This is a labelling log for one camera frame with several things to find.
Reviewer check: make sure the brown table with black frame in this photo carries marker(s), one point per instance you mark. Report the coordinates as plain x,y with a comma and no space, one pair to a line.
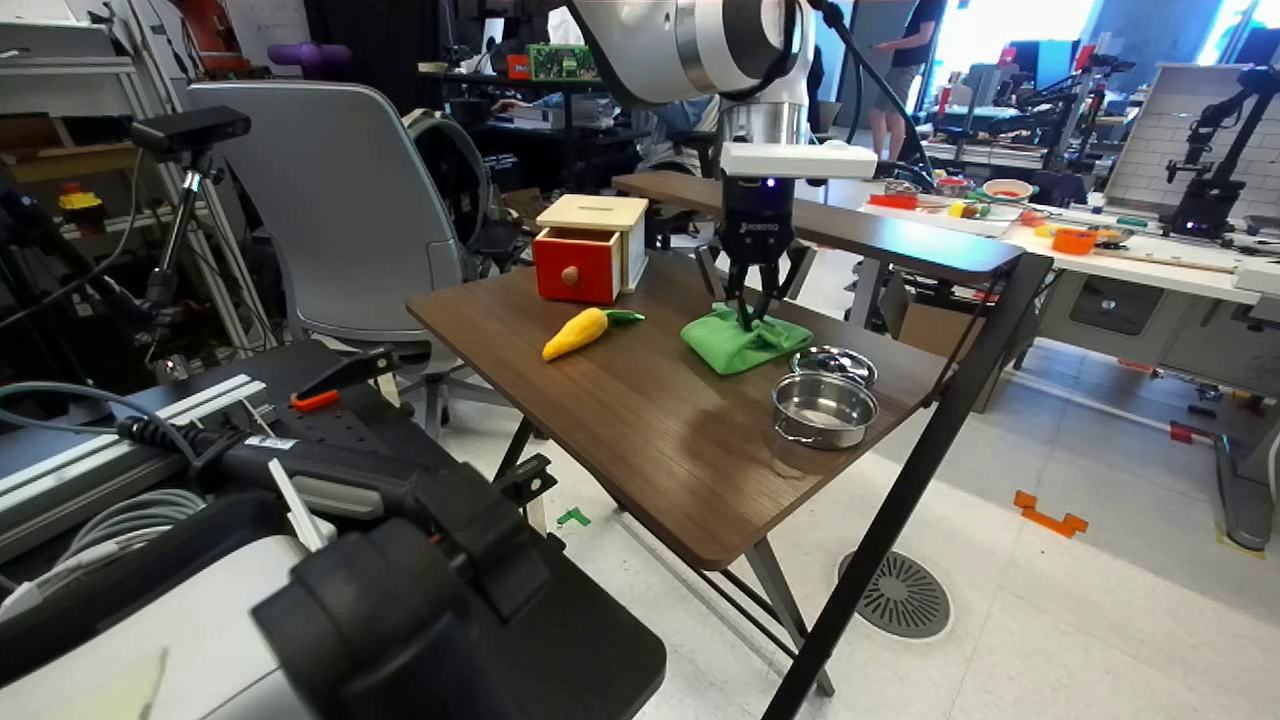
664,440

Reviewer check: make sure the green box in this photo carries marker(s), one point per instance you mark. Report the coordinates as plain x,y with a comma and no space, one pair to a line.
562,62

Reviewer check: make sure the green floor marker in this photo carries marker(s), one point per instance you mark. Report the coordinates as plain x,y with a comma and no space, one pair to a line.
575,517

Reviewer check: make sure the orange plastic object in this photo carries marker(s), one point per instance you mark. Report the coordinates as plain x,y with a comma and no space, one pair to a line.
1074,240

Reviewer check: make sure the black robot stand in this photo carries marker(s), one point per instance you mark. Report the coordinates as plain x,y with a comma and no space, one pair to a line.
1208,185

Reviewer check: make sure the purple object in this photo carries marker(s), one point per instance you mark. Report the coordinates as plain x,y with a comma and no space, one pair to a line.
309,52

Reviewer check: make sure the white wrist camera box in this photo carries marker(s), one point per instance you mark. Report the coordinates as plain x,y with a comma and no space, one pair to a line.
800,161

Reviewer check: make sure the orange floor marker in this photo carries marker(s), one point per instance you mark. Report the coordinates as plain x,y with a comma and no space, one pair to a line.
1048,517

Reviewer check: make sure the grey office chair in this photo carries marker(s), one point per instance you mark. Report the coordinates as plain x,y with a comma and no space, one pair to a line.
332,203

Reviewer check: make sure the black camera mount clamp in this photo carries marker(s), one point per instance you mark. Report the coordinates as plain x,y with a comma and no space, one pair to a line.
441,603

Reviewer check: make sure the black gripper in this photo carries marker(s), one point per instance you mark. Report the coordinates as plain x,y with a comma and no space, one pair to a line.
756,212

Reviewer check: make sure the white work table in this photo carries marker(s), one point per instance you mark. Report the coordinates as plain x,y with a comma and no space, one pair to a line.
1145,302

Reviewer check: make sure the steel bowl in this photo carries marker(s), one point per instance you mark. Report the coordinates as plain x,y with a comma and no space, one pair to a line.
806,430

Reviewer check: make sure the red wooden drawer box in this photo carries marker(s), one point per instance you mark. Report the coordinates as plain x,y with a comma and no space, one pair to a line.
575,265

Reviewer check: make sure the steel lid with knob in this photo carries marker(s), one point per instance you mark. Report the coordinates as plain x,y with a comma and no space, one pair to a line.
850,362

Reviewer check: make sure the round metal floor drain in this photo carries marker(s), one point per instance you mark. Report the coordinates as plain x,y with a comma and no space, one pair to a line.
902,599

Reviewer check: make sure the standing person dark shirt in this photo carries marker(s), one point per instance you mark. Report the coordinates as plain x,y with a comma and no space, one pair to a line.
911,62

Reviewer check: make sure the red object on white table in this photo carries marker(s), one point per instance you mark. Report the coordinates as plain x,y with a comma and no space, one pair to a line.
897,203

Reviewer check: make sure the green cloth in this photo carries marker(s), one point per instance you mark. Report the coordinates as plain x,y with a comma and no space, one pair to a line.
742,347

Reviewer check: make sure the aluminium rail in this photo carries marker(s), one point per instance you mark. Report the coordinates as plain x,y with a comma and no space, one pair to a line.
121,440

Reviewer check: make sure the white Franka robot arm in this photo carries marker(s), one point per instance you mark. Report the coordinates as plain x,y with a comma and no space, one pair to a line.
664,40

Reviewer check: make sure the yellow plush carrot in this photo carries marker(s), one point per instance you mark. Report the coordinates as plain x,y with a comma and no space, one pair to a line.
577,336

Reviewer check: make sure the black round wheel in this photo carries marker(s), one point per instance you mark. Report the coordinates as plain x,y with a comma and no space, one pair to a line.
463,175

